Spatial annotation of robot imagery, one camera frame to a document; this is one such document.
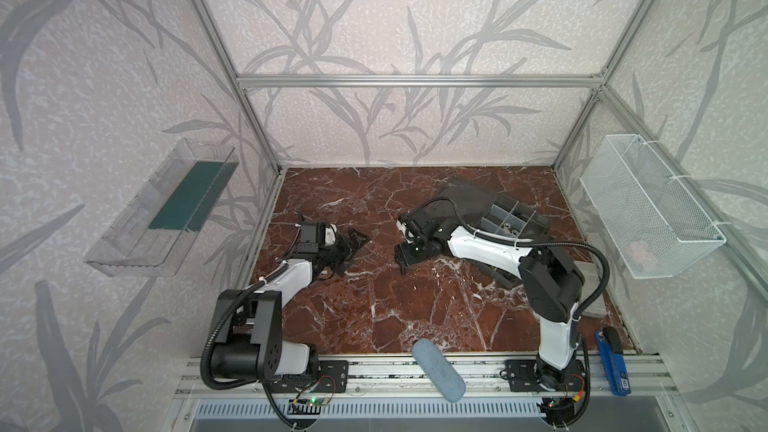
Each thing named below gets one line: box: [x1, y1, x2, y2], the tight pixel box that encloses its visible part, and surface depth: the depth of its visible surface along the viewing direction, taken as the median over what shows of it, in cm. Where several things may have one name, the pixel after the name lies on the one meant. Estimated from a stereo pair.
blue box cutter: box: [595, 326, 632, 396], surface depth 75 cm
